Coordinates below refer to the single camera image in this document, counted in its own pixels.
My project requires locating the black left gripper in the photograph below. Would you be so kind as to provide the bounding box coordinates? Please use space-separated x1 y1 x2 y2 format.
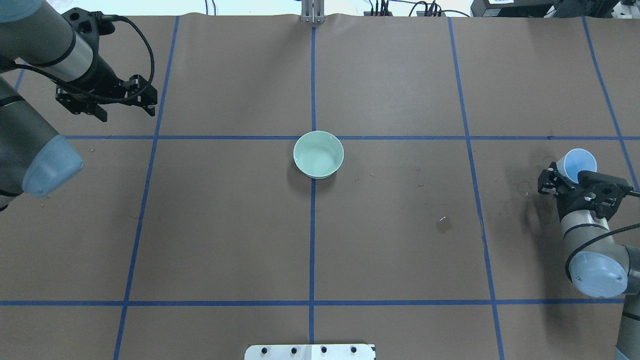
55 74 157 123

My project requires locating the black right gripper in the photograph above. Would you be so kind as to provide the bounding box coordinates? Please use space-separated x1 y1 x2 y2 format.
537 169 633 221

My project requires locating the light blue plastic cup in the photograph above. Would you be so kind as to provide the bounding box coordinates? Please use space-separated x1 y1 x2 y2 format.
556 148 598 184

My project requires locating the mint green ceramic bowl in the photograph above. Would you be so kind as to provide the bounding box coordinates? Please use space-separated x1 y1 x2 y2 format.
292 130 345 180

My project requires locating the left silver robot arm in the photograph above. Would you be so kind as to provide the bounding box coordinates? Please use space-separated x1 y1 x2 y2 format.
0 0 159 211

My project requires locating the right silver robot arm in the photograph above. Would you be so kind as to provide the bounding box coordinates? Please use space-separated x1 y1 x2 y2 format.
537 162 640 360

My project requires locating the black box with label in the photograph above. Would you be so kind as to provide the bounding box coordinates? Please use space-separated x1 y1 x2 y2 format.
470 0 554 18

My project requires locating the black orange usb hub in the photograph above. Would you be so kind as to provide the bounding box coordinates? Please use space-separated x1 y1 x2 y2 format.
363 0 393 18

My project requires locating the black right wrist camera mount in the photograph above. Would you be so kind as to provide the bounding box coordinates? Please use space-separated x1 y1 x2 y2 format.
578 170 635 198

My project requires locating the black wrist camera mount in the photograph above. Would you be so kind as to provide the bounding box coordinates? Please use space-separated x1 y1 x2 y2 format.
578 170 635 198
61 7 115 36

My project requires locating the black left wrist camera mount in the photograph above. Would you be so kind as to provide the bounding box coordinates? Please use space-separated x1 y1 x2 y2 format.
61 7 115 36

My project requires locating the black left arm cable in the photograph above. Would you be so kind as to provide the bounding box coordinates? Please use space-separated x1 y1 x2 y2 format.
15 15 156 105

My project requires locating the aluminium frame post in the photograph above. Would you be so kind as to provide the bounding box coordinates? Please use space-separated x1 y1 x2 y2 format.
300 0 326 25

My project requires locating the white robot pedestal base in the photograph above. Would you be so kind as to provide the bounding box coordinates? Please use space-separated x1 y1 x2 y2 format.
244 343 377 360

